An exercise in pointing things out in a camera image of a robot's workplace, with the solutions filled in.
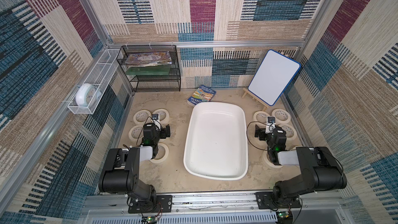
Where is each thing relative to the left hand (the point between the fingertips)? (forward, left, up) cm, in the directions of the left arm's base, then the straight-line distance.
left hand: (160, 124), depth 95 cm
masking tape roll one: (+10, 0, -5) cm, 11 cm away
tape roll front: (-24, -58, 0) cm, 63 cm away
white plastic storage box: (-11, -34, -5) cm, 36 cm away
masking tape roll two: (+8, -78, -5) cm, 79 cm away
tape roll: (-5, -79, -4) cm, 79 cm away
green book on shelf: (+29, -2, +18) cm, 34 cm away
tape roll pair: (-16, -3, -5) cm, 17 cm away
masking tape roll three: (+10, +16, -5) cm, 19 cm away
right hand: (-1, -63, +2) cm, 63 cm away
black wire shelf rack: (+37, +11, -1) cm, 39 cm away
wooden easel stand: (+18, -62, +2) cm, 65 cm away
